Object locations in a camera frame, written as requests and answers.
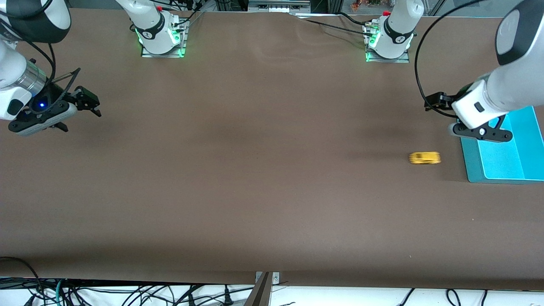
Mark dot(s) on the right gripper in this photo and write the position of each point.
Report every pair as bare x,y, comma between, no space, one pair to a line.
59,96

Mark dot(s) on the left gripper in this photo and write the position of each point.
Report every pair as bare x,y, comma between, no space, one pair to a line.
447,102

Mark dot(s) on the yellow beetle toy car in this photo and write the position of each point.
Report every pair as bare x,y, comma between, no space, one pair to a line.
425,158

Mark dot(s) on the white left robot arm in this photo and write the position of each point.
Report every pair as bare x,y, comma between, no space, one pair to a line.
518,38

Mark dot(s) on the teal plastic bin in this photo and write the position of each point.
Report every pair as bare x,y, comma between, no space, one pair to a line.
510,161

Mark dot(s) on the orange background object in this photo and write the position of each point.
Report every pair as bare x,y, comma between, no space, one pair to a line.
361,4

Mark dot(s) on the grey electronics box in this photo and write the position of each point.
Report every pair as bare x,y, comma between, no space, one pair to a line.
276,6

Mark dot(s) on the dark metal bar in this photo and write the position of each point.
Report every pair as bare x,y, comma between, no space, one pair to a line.
260,293

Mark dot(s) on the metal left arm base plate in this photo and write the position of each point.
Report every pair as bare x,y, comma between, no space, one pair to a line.
389,60

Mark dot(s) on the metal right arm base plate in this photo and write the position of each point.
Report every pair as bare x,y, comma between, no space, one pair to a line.
165,55

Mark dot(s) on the silver table edge bracket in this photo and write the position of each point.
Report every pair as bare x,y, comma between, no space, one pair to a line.
276,278

